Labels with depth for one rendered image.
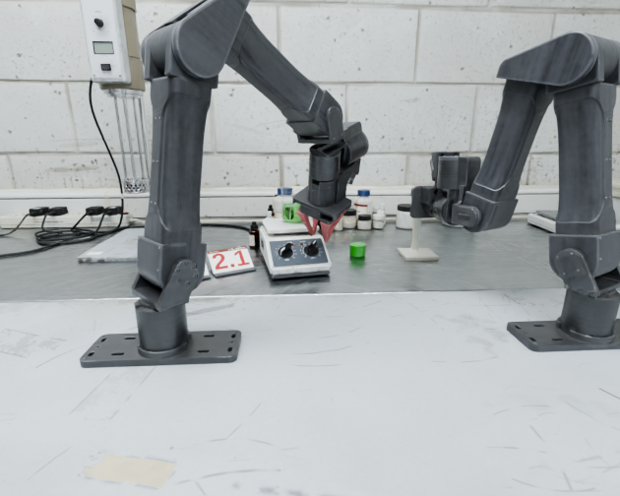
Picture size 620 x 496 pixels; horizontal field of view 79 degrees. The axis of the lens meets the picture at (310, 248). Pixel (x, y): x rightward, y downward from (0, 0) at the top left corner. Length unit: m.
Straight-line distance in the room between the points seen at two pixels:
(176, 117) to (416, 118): 1.03
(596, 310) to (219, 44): 0.59
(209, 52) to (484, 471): 0.51
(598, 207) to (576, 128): 0.11
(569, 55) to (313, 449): 0.56
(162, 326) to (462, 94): 1.22
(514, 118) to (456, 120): 0.78
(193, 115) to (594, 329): 0.60
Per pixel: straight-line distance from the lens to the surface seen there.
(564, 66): 0.63
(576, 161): 0.63
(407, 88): 1.40
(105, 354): 0.57
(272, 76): 0.58
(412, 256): 0.93
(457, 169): 0.74
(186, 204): 0.49
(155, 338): 0.53
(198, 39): 0.49
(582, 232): 0.62
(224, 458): 0.40
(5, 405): 0.56
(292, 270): 0.77
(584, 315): 0.65
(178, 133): 0.49
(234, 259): 0.85
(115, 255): 1.01
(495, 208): 0.69
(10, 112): 1.59
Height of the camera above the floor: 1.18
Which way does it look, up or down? 17 degrees down
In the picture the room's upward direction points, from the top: straight up
